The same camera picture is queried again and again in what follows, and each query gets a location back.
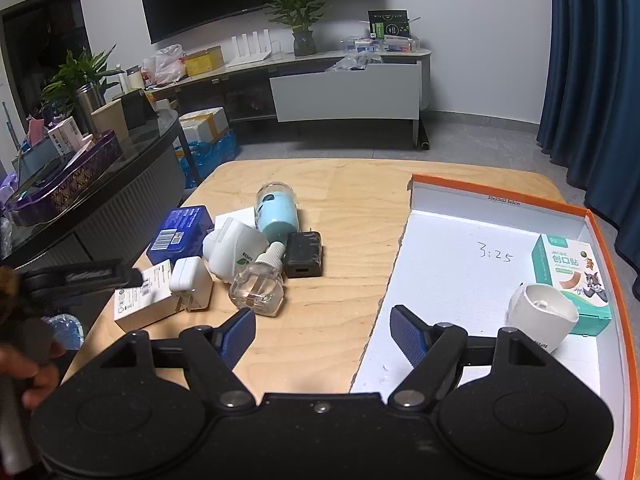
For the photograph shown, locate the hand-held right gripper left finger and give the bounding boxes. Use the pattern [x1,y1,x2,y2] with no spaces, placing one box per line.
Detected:
[100,308,257,408]

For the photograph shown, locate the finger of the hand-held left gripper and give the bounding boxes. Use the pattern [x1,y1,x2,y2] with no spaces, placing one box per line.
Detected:
[20,259,143,311]

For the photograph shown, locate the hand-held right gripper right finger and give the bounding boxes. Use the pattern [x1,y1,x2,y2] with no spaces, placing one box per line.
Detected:
[389,305,543,408]

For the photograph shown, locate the clear liquid refill bottle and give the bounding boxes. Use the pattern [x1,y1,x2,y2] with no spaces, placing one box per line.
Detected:
[228,241,287,317]

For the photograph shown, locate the white printed carton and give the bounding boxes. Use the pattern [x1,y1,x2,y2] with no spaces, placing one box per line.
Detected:
[114,260,183,333]

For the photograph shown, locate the orange-edged white cardboard box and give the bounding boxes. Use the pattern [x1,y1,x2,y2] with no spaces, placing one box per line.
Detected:
[350,174,640,480]

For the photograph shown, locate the white cube charger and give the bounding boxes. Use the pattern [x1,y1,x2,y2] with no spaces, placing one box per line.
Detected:
[169,256,214,313]

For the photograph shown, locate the black wall charger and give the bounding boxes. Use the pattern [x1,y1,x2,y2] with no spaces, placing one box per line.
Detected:
[284,230,323,279]

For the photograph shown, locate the person's left hand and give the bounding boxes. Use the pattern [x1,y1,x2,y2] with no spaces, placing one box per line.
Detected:
[0,347,62,411]

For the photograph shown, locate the crinkled plastic water bottle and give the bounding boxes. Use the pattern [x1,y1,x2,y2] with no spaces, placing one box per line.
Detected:
[42,312,83,351]

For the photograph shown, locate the white charger block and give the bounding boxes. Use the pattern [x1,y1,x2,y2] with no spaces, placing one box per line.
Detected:
[202,217,271,285]

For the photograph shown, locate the dark ribbed coffee table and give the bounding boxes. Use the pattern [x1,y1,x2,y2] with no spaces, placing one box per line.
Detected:
[0,110,201,271]

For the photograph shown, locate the purple patterned tray box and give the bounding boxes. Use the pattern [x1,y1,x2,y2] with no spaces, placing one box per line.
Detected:
[5,130,123,227]

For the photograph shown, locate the blue rectangular box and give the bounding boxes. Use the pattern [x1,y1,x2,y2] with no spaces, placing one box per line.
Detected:
[148,205,216,263]

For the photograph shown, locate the white paper card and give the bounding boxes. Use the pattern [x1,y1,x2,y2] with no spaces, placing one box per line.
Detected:
[214,205,261,233]

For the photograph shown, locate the light blue small bottle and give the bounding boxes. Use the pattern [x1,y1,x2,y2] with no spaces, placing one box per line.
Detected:
[256,181,301,243]

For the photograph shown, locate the white plastic cup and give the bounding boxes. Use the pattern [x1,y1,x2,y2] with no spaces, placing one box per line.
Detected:
[507,283,580,353]

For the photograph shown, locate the small white product box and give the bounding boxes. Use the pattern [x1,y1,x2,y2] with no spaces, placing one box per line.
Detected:
[47,116,83,156]

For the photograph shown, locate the tan cardboard box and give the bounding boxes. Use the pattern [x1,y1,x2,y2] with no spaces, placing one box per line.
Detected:
[91,100,130,143]

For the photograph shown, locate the stainless steel tumbler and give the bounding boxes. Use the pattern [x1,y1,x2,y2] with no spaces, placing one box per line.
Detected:
[76,82,107,136]

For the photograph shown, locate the teal bandage box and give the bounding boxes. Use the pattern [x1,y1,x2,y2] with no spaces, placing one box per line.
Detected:
[531,233,613,337]

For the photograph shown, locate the blue wrapped water bottle pack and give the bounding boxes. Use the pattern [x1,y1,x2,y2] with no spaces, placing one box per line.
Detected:
[175,130,240,188]

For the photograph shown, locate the small black box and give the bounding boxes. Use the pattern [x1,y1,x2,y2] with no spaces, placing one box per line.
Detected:
[121,89,158,131]

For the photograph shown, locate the taped cardboard shipping box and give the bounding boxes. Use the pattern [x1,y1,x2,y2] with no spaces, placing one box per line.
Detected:
[179,106,231,143]

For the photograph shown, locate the leafy green houseplant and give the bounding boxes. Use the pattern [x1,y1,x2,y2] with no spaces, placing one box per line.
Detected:
[42,47,123,111]

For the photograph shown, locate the white plastic bag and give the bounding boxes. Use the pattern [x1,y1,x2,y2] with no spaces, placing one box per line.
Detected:
[141,44,188,86]

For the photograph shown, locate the yellow cardboard box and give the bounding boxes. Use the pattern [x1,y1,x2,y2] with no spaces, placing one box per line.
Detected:
[185,46,224,77]

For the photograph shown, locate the white cabinet drawer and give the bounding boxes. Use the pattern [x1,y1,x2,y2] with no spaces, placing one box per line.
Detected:
[270,62,422,123]

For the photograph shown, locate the white antenna router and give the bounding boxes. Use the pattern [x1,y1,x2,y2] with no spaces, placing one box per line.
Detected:
[227,34,281,67]

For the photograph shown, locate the plastic bags in drawer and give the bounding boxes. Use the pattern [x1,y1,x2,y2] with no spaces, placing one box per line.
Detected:
[325,54,383,73]

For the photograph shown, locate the long television cabinet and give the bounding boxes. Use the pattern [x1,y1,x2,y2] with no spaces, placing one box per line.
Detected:
[150,47,432,151]

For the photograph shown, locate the potted bamboo in dark vase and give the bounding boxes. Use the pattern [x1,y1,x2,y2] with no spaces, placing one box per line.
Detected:
[262,0,336,57]

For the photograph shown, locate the dark blue curtain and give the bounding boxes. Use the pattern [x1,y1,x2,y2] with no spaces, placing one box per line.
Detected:
[537,0,640,276]

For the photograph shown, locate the black and green box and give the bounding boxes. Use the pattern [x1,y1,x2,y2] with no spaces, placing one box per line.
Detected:
[368,9,412,41]

